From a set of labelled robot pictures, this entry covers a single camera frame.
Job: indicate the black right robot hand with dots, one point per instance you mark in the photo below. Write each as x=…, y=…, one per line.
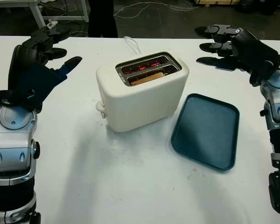
x=254, y=51

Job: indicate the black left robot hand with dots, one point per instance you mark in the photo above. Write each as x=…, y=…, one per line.
x=25, y=56

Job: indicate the browned toast slice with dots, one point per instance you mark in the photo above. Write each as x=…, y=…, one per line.
x=149, y=78

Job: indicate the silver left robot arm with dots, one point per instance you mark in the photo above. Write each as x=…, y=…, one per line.
x=11, y=142

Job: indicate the person's legs in black trousers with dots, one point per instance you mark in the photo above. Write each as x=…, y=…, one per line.
x=102, y=18

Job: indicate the white two-slot toaster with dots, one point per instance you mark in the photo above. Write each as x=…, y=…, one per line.
x=140, y=105

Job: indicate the white power strip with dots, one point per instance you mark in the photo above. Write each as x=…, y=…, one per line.
x=52, y=23

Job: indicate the black bag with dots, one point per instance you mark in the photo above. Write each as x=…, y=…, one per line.
x=261, y=5

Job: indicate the wooden pallet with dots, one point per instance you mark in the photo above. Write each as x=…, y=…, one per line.
x=217, y=2

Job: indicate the dark blue plastic tray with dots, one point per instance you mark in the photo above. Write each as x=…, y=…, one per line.
x=205, y=133

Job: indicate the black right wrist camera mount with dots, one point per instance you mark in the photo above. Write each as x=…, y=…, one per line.
x=254, y=80

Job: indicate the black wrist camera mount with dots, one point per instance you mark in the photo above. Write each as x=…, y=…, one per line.
x=39, y=86
x=254, y=80

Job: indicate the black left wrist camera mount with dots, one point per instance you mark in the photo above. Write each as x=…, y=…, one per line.
x=39, y=86

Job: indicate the white metal desk frame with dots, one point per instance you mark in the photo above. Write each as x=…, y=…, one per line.
x=35, y=11

